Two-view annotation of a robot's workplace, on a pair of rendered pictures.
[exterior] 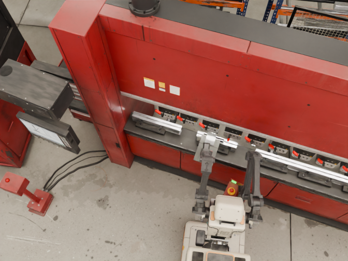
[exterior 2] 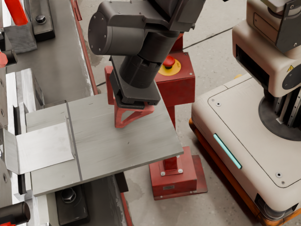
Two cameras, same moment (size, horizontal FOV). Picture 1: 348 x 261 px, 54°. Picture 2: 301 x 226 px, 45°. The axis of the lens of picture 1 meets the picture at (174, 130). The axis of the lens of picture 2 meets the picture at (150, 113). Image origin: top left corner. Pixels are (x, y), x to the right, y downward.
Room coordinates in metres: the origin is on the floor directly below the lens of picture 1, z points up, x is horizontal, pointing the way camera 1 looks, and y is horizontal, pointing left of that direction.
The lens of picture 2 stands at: (1.35, 0.09, 1.54)
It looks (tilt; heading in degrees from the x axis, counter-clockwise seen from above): 52 degrees down; 240
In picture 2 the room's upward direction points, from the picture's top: 7 degrees counter-clockwise
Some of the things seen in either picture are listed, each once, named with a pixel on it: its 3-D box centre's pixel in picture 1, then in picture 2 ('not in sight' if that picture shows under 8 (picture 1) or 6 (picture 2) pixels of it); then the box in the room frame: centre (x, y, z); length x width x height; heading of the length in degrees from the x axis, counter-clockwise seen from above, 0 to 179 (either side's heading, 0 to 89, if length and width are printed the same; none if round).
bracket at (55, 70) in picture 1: (50, 80); not in sight; (1.56, 0.96, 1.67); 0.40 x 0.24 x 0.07; 70
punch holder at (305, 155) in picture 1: (303, 150); not in sight; (1.11, -1.08, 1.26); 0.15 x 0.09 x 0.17; 70
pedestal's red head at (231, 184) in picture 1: (235, 193); (163, 63); (0.90, -0.58, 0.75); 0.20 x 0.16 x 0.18; 62
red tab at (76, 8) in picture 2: (303, 199); (75, 4); (0.88, -1.26, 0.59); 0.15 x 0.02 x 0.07; 70
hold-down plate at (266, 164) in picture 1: (271, 165); (40, 5); (1.12, -0.90, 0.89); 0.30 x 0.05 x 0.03; 70
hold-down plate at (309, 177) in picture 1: (314, 179); not in sight; (0.98, -1.28, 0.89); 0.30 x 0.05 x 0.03; 70
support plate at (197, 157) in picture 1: (206, 150); (100, 132); (1.24, -0.30, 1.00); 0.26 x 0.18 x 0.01; 160
